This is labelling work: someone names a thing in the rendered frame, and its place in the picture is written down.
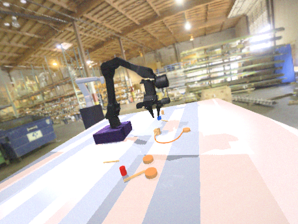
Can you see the red cylinder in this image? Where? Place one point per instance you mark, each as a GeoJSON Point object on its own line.
{"type": "Point", "coordinates": [123, 170]}

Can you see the light wooden block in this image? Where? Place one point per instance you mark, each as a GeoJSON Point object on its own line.
{"type": "Point", "coordinates": [157, 130]}

